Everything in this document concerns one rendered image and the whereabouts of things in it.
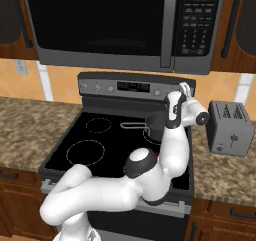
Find grey oven door handle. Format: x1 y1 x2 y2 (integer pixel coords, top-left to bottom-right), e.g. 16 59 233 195
40 179 193 219

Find white wall socket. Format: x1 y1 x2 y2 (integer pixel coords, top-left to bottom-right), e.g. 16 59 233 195
13 58 30 76

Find brown wall cupboard door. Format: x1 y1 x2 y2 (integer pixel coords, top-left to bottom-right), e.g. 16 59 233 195
209 0 256 75
0 0 40 61

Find grey microwave door handle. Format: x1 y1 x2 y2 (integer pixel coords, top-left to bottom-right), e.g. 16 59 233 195
160 0 179 69

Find grey toaster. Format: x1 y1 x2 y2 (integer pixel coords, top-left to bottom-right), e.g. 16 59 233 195
206 100 256 158

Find dark grey saucepan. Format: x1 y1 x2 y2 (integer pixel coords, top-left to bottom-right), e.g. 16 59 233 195
119 112 168 143

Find black drawer handle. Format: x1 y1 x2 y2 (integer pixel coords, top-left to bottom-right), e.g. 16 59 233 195
230 208 256 220
0 170 20 180

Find brown base cupboard door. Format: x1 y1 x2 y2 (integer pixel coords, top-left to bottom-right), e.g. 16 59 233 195
0 184 58 241
185 216 256 241

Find black cupboard door handle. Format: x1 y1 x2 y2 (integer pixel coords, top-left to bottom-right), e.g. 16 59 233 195
12 0 34 50
189 221 199 241
220 0 244 60

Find black and grey stove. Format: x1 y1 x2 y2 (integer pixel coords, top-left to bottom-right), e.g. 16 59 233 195
37 71 197 241

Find black and grey microwave oven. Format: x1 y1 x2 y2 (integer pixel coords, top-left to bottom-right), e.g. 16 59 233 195
22 0 227 76

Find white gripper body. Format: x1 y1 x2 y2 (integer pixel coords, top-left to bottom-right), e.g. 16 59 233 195
178 81 195 100

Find brown drawer front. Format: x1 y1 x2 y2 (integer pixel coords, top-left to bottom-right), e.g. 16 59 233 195
0 166 45 188
207 198 256 227

